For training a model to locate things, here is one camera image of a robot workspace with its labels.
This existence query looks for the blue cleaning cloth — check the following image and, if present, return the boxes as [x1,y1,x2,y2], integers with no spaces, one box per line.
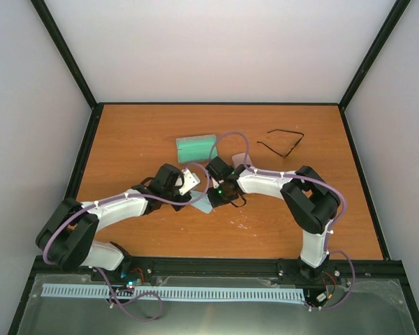
[191,191,213,214]

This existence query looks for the pink glasses case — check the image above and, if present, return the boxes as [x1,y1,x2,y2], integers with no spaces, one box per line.
[232,153,253,169]

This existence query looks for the grey glasses case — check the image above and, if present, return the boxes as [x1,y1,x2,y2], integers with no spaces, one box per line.
[175,135,217,164]

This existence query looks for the black frame glasses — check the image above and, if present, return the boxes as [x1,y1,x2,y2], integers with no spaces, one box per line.
[256,128,305,159]

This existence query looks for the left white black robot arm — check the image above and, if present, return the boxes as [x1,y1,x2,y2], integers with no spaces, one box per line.
[36,164,200,281]

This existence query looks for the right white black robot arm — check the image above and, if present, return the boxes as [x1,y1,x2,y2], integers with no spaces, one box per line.
[206,156,341,283]

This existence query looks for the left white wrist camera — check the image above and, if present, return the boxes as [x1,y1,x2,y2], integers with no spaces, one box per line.
[176,168,200,195]

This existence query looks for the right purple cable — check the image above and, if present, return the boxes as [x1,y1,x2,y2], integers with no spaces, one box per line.
[207,131,356,312]

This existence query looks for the purple cable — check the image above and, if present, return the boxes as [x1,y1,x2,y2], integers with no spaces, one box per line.
[42,163,212,321]
[207,131,356,312]

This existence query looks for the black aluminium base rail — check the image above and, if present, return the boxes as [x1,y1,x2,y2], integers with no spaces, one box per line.
[31,255,404,284]

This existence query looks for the black cage frame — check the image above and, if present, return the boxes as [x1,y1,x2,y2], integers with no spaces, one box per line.
[8,1,419,334]

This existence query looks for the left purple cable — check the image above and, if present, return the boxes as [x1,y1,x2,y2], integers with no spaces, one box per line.
[42,163,212,321]

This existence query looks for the blue slotted cable duct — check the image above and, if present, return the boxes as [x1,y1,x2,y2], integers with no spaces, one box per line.
[40,283,305,304]

